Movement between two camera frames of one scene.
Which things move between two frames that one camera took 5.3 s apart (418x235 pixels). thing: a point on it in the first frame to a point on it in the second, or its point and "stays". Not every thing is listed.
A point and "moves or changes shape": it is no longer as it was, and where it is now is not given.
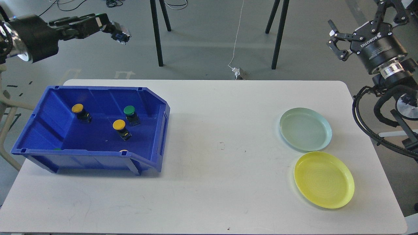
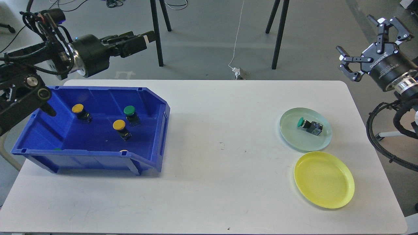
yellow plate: (324, 179) stays
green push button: (122, 36) moves or changes shape
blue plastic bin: (72, 123) stays
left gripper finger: (90, 23) to (114, 38)
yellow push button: (119, 125) stays
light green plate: (304, 129) stays
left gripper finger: (81, 33) to (126, 47)
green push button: (131, 116) stays
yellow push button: (83, 116) stays
